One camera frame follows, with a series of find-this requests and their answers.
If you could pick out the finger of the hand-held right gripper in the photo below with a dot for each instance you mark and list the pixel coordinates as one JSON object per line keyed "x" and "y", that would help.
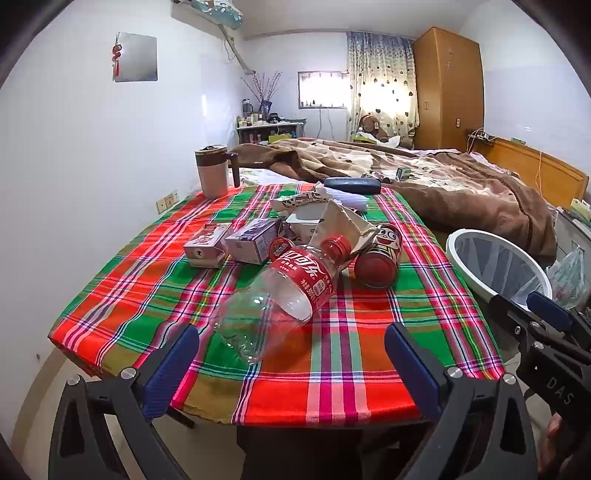
{"x": 508, "y": 314}
{"x": 549, "y": 311}

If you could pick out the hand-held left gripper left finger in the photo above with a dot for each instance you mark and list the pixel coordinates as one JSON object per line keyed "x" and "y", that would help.
{"x": 175, "y": 364}

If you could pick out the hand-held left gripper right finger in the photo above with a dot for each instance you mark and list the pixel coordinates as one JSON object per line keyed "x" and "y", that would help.
{"x": 411, "y": 364}

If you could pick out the white trash bin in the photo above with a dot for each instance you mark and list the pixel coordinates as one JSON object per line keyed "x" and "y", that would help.
{"x": 461, "y": 249}

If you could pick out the red drink can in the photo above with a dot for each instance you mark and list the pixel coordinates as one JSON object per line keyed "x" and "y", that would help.
{"x": 376, "y": 270}

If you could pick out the pink drink carton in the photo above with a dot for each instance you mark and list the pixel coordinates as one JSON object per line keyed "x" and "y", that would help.
{"x": 205, "y": 247}

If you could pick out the purple drink carton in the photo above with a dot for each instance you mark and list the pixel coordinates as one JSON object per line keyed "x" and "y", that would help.
{"x": 249, "y": 242}

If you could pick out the clear plastic bottle red label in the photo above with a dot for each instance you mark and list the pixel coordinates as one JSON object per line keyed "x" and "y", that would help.
{"x": 295, "y": 272}

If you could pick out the round foil lid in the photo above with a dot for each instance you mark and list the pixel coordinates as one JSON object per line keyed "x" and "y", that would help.
{"x": 280, "y": 248}

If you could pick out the paper wrappers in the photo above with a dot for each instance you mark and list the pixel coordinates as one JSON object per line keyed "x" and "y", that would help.
{"x": 339, "y": 219}

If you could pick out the white foam net sleeve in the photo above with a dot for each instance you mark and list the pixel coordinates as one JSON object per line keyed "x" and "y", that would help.
{"x": 351, "y": 201}

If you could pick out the white plastic tray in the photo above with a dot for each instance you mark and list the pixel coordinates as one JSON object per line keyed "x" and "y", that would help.
{"x": 302, "y": 226}

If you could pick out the printed paper wrapper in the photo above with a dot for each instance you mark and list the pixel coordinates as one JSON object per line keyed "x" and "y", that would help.
{"x": 300, "y": 201}

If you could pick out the person's right hand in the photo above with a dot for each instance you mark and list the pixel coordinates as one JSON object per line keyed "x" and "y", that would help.
{"x": 551, "y": 438}

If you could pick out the printed plastic bag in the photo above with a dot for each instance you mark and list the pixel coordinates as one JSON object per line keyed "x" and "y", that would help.
{"x": 568, "y": 277}

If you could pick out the grey nightstand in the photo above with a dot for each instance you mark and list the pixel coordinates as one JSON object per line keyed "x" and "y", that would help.
{"x": 570, "y": 230}

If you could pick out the plaid tablecloth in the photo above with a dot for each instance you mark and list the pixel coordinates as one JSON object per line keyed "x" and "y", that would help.
{"x": 138, "y": 286}

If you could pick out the group of medicine boxes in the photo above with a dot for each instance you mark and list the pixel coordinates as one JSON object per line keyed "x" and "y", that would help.
{"x": 581, "y": 206}

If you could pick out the brown patterned blanket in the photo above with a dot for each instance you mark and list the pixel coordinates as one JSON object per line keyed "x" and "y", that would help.
{"x": 461, "y": 194}

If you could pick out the wooden headboard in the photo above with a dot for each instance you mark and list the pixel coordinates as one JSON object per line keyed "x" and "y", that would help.
{"x": 517, "y": 161}

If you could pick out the small green box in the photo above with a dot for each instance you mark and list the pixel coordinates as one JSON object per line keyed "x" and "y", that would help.
{"x": 404, "y": 174}

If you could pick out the power strip with plugs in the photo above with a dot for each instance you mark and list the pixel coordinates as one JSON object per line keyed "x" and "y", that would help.
{"x": 480, "y": 136}

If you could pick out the dark glasses case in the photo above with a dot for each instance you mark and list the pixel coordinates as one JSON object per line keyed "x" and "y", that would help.
{"x": 353, "y": 184}

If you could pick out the shiny dark packet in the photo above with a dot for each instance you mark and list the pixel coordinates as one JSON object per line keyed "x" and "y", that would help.
{"x": 376, "y": 177}

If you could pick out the pink brown lidded mug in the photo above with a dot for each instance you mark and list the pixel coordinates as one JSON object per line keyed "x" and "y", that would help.
{"x": 212, "y": 177}

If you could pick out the floral white bedsheet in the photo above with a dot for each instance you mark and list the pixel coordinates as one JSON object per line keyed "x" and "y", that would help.
{"x": 263, "y": 176}

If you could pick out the wooden wardrobe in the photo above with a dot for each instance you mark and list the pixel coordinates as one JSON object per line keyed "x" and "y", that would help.
{"x": 443, "y": 92}

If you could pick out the brown teddy bear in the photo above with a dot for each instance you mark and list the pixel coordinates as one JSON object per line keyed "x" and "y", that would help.
{"x": 371, "y": 127}

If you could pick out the cluttered shelf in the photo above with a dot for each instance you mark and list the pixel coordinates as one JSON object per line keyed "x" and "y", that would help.
{"x": 268, "y": 134}

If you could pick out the group of toiletry bottles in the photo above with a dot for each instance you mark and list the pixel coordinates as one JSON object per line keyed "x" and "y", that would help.
{"x": 254, "y": 117}

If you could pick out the heart print curtain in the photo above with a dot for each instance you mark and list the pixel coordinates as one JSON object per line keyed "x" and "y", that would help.
{"x": 383, "y": 83}

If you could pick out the vase with branches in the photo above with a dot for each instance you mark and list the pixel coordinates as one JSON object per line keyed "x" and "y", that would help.
{"x": 265, "y": 97}

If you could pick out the window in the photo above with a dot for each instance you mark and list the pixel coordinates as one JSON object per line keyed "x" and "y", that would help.
{"x": 323, "y": 90}

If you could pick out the red hanging ornament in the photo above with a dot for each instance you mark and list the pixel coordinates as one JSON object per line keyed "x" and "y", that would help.
{"x": 117, "y": 57}

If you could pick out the air conditioner pipe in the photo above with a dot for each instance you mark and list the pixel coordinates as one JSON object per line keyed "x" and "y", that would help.
{"x": 233, "y": 48}

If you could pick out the covered air conditioner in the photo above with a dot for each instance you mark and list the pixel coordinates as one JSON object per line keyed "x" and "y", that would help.
{"x": 217, "y": 14}

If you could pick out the wall socket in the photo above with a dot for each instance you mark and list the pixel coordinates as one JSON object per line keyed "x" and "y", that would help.
{"x": 166, "y": 202}

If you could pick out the wall mirror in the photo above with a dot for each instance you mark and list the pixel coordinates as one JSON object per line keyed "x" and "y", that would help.
{"x": 138, "y": 57}

